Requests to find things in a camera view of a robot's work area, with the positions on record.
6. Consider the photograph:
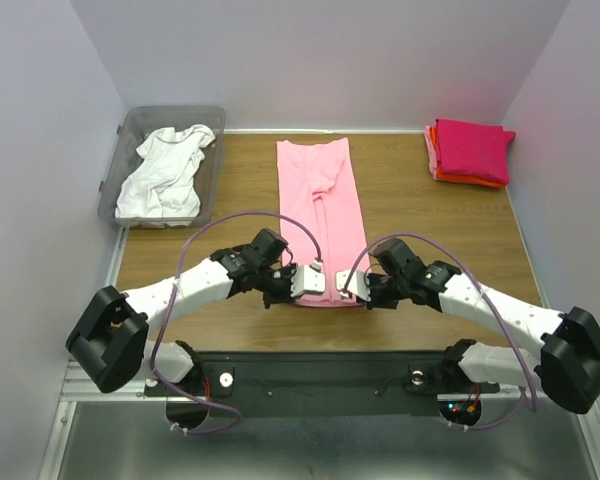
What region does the white t-shirt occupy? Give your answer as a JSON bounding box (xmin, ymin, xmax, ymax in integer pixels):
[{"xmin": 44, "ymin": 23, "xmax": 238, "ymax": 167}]
[{"xmin": 115, "ymin": 124, "xmax": 216, "ymax": 219}]

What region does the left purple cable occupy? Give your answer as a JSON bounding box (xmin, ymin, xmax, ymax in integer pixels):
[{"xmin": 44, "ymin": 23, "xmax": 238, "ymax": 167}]
[{"xmin": 149, "ymin": 211, "xmax": 326, "ymax": 435}]

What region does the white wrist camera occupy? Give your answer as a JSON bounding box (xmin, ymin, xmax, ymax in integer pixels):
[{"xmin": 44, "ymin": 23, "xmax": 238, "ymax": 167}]
[
  {"xmin": 290, "ymin": 259, "xmax": 326, "ymax": 299},
  {"xmin": 335, "ymin": 270, "xmax": 371, "ymax": 302}
]

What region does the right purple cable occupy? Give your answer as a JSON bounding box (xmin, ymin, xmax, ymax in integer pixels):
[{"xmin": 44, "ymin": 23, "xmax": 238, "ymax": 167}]
[{"xmin": 343, "ymin": 233, "xmax": 539, "ymax": 434}]

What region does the purple cable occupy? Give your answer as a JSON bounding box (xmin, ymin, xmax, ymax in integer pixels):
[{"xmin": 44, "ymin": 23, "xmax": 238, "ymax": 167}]
[
  {"xmin": 343, "ymin": 233, "xmax": 539, "ymax": 434},
  {"xmin": 149, "ymin": 211, "xmax": 326, "ymax": 435}
]

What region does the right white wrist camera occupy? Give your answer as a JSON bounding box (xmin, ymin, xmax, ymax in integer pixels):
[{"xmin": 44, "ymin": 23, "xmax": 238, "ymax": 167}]
[{"xmin": 335, "ymin": 270, "xmax": 371, "ymax": 302}]

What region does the aluminium frame rail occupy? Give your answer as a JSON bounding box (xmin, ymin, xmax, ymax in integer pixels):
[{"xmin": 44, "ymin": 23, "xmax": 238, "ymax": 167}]
[{"xmin": 37, "ymin": 219, "xmax": 154, "ymax": 480}]

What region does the magenta folded t-shirt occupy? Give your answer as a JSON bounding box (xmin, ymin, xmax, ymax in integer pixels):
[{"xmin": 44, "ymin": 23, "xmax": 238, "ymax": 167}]
[{"xmin": 435, "ymin": 118, "xmax": 516, "ymax": 186}]

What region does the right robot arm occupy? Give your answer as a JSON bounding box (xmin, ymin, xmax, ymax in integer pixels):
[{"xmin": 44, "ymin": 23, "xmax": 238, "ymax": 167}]
[{"xmin": 346, "ymin": 237, "xmax": 600, "ymax": 414}]

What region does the orange folded t-shirt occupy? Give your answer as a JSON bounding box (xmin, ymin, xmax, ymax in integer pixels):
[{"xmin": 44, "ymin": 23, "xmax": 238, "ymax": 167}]
[{"xmin": 425, "ymin": 124, "xmax": 509, "ymax": 190}]

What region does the clear plastic bin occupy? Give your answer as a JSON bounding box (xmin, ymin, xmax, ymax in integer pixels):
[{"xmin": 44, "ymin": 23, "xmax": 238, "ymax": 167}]
[{"xmin": 98, "ymin": 105, "xmax": 226, "ymax": 228}]

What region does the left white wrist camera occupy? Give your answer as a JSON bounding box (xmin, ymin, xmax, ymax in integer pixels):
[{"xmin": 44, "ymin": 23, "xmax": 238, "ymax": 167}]
[{"xmin": 290, "ymin": 259, "xmax": 326, "ymax": 299}]

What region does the pale pink folded t-shirt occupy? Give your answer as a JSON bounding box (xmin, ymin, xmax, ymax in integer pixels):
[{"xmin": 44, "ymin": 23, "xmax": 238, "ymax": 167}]
[{"xmin": 424, "ymin": 125, "xmax": 438, "ymax": 179}]

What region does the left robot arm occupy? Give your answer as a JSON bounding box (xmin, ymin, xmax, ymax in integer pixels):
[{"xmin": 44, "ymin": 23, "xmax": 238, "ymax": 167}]
[{"xmin": 66, "ymin": 229, "xmax": 295, "ymax": 394}]

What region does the light pink t-shirt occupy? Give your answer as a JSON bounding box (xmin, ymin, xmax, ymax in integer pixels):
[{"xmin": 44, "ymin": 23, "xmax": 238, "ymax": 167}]
[{"xmin": 277, "ymin": 138, "xmax": 367, "ymax": 308}]

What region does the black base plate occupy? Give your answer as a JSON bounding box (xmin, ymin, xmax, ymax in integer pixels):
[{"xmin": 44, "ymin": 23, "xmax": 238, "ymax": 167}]
[{"xmin": 142, "ymin": 349, "xmax": 501, "ymax": 419}]

